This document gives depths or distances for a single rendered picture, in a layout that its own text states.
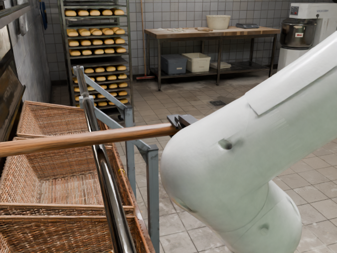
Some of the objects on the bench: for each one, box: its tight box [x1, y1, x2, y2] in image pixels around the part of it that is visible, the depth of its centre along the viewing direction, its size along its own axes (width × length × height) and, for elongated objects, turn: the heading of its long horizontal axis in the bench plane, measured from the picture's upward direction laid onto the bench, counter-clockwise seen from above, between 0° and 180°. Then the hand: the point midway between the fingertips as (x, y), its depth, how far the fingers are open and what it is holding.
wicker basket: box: [15, 100, 114, 178], centre depth 191 cm, size 49×56×28 cm
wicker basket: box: [0, 137, 136, 253], centre depth 139 cm, size 49×56×28 cm
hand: (177, 128), depth 74 cm, fingers closed on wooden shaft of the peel, 3 cm apart
